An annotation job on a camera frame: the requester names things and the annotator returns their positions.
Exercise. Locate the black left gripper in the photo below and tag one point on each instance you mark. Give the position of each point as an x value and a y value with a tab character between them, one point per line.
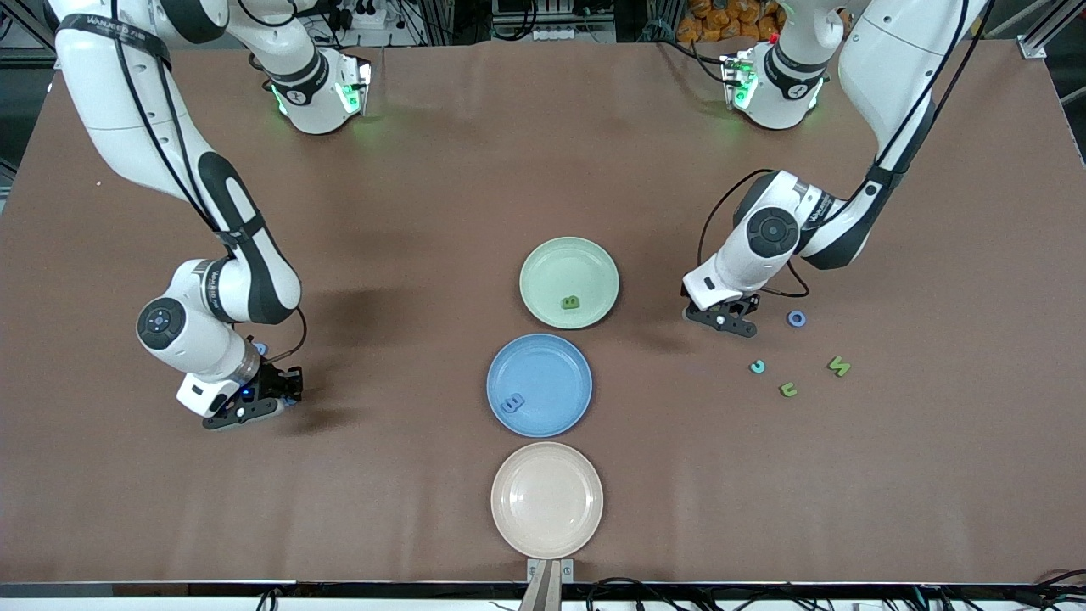
752	306

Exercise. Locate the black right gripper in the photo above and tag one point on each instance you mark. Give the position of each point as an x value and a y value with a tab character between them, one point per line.
274	379

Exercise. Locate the aluminium frame profile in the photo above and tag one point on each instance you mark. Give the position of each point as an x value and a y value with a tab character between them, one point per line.
1039	38

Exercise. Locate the grey camera pole bracket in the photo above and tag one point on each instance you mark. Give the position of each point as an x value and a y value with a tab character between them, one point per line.
550	585

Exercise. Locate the blue plate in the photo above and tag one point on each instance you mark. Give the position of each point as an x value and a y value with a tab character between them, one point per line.
551	420

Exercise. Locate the green foam letter N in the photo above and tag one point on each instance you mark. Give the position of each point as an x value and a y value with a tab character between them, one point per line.
839	367

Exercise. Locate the blue foam letter O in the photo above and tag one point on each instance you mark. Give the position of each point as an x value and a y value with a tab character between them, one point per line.
790	319

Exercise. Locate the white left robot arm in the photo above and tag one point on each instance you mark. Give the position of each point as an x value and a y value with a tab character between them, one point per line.
764	246

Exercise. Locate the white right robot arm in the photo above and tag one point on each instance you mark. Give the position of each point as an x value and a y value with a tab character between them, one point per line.
195	339

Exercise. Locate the white power strip with plugs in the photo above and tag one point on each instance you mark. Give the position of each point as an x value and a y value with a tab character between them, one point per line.
373	17

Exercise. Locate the light green plate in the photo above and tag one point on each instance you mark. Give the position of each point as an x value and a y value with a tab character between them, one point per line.
543	263

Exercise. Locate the brown table cover sheet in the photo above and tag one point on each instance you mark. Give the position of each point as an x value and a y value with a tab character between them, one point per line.
170	509

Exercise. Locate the blue foam letter m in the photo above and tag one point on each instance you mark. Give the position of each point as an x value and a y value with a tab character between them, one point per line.
512	403

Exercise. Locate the green foam letter u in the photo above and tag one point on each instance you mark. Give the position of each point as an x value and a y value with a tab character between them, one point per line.
791	395

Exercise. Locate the beige plate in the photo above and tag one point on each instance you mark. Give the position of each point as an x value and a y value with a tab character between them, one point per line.
547	501

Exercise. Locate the orange packaged goods pile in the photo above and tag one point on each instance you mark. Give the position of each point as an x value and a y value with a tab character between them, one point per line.
721	21

